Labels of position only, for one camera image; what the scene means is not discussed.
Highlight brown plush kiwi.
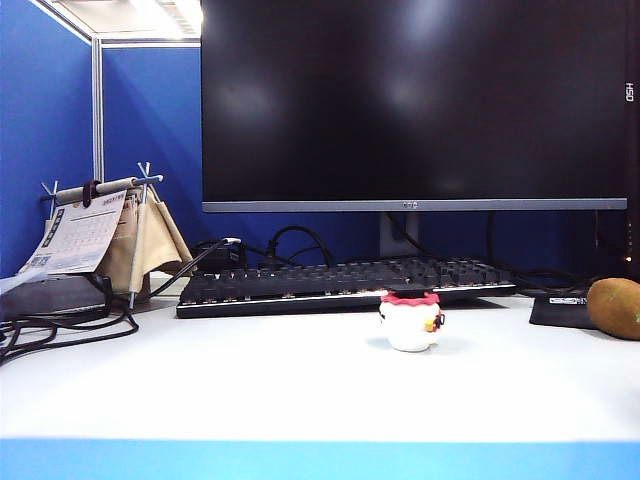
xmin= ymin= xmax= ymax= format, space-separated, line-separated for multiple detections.
xmin=585 ymin=278 xmax=640 ymax=342

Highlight black flat notebook device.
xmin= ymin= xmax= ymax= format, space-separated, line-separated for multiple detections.
xmin=0 ymin=273 xmax=109 ymax=322

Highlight black mechanical keyboard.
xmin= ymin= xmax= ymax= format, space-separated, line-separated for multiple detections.
xmin=175 ymin=256 xmax=519 ymax=320

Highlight grey monitor stand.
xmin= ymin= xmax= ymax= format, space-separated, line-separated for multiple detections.
xmin=378 ymin=211 xmax=421 ymax=259

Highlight black power adapter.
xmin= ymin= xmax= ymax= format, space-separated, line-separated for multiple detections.
xmin=191 ymin=239 xmax=247 ymax=275

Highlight large black computer monitor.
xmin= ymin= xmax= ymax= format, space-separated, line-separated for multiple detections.
xmin=200 ymin=0 xmax=629 ymax=214

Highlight beige canvas desk calendar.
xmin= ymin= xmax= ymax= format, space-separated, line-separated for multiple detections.
xmin=18 ymin=161 xmax=194 ymax=310

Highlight black mouse pad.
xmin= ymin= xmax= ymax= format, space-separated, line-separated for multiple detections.
xmin=529 ymin=291 xmax=601 ymax=331

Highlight black monitor with HSD print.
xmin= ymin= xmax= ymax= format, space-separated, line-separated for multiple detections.
xmin=625 ymin=0 xmax=640 ymax=284

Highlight looped black cable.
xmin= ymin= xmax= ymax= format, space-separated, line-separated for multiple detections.
xmin=245 ymin=225 xmax=335 ymax=269

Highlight black cable with white plug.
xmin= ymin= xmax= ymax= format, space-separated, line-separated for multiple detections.
xmin=148 ymin=237 xmax=243 ymax=297

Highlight black monitor cables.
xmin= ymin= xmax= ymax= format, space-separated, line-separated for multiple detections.
xmin=485 ymin=211 xmax=604 ymax=295

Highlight aluminium partition frame post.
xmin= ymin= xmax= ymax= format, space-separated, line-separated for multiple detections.
xmin=90 ymin=37 xmax=105 ymax=184

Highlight black cable bundle on desk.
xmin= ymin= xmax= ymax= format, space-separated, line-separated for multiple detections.
xmin=0 ymin=274 xmax=141 ymax=367

